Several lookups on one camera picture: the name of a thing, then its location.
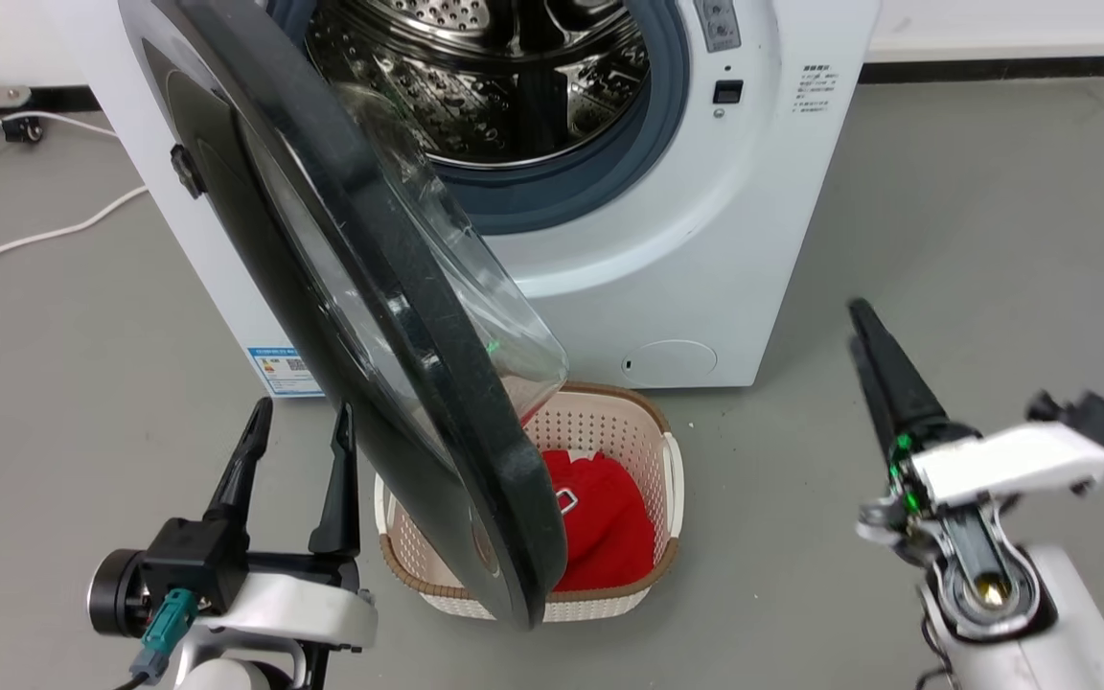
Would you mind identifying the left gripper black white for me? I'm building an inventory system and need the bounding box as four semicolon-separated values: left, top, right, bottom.
87;397;380;655

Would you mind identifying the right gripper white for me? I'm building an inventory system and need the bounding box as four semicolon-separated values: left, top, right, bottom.
847;298;1104;547

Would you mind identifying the round black washing machine door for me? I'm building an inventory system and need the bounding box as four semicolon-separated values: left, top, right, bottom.
118;0;571;633

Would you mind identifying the white front-load washing machine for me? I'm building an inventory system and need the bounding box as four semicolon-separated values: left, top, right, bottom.
44;0;884;400

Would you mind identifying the blue-grey rubber door gasket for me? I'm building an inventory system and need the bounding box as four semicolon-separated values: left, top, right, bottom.
269;0;693;237

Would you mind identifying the steel washing machine drum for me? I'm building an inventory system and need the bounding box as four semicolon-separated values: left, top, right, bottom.
307;0;655;166

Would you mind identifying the blue energy label sticker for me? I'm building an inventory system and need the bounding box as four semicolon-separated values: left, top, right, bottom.
247;345;326;399

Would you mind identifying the teal connector on left gripper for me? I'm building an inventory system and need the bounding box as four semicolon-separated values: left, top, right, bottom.
128;587;200;683

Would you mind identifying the round filter cover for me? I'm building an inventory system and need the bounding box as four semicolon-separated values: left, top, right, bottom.
621;339;719;390

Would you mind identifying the beige perforated laundry basket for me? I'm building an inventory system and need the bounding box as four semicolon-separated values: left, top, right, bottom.
375;381;686;625

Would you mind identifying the printed warning text sticker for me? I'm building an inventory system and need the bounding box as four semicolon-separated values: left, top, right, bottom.
794;62;841;117

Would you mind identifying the red garment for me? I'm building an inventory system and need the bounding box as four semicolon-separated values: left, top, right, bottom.
518;448;658;594

